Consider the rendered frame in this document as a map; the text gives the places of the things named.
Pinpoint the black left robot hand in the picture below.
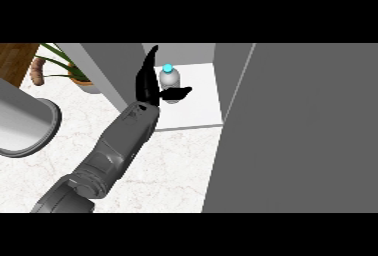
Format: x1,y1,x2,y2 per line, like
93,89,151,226
135,44,194,108

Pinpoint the green plant in brown pot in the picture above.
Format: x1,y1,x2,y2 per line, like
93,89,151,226
33,42,104,95

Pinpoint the clear water bottle cyan cap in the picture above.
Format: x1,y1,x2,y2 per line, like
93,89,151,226
158,63,184,105

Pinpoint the large flat grey cabinet door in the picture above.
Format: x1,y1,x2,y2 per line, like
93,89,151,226
201,42,378,214

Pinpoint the grey cabinet white inside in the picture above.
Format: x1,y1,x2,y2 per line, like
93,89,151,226
55,42,257,133

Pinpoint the brown oblong object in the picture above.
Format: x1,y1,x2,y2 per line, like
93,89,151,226
28,56,48,87

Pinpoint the grey round appliance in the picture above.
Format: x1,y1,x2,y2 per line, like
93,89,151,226
0,77,64,159

